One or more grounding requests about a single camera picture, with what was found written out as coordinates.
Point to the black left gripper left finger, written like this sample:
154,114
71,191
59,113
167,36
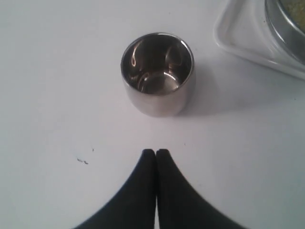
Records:
134,205

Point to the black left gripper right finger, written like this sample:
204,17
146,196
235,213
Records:
179,205

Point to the stainless steel cup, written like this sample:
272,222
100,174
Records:
158,71

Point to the round stainless steel sieve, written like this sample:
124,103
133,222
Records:
289,35

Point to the yellow and white grain mix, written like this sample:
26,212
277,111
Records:
296,10

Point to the white square plastic tray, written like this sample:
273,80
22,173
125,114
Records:
242,30

